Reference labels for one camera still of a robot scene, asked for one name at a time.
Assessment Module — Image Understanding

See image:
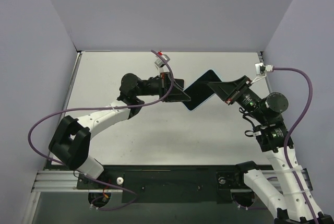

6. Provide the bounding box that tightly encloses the blue phone case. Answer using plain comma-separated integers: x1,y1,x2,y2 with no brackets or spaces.
183,69,223,112

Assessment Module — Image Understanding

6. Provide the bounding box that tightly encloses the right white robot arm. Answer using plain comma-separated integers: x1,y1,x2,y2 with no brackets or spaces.
208,76,333,223

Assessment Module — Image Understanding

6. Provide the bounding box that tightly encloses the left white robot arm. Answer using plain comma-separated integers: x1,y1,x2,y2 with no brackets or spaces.
49,72,190,188

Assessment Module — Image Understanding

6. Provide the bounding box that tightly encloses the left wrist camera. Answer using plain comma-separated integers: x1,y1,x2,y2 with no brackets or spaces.
153,51,170,68

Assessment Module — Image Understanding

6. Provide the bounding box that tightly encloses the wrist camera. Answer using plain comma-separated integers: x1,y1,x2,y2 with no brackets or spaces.
251,62,274,84
153,51,170,68

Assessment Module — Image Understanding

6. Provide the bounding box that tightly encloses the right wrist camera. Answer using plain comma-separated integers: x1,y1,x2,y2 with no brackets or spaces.
251,62,274,84

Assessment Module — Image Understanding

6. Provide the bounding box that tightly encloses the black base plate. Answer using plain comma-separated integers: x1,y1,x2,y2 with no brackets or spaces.
75,164,280,205

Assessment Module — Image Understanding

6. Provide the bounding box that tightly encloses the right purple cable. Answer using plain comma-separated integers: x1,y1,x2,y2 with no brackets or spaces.
236,67,324,224

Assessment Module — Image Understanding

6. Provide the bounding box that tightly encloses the aluminium frame rail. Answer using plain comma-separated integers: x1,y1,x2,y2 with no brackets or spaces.
31,52,82,193

